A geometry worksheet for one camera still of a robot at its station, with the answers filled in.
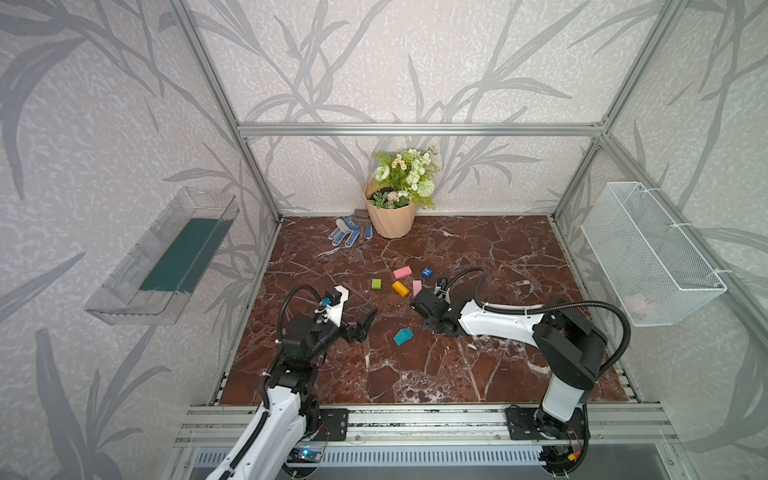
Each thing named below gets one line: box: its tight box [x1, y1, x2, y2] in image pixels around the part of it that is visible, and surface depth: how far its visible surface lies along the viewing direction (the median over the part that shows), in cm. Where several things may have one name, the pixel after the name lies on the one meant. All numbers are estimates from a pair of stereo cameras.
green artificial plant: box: [368, 148, 440, 210], surface depth 98 cm
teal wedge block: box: [393, 328, 415, 346], surface depth 89 cm
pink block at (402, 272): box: [393, 265, 413, 280], surface depth 104 cm
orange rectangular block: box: [392, 280, 410, 297], surface depth 101 cm
